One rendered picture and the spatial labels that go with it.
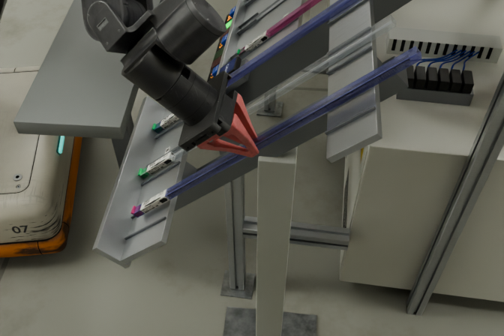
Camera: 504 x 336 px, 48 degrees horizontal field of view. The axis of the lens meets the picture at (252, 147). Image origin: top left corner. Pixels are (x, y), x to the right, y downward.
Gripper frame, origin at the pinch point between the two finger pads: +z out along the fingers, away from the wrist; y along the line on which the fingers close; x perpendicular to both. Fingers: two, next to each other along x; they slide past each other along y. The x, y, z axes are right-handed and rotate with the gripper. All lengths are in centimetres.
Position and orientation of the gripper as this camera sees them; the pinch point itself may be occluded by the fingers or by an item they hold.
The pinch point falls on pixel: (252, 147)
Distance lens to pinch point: 76.2
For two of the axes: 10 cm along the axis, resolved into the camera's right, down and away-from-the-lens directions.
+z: 6.9, 5.5, 4.7
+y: 1.1, -7.3, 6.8
